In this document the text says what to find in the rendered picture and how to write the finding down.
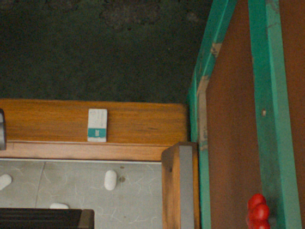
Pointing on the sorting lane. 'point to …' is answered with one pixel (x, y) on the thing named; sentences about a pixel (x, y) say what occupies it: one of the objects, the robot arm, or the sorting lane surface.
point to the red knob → (259, 213)
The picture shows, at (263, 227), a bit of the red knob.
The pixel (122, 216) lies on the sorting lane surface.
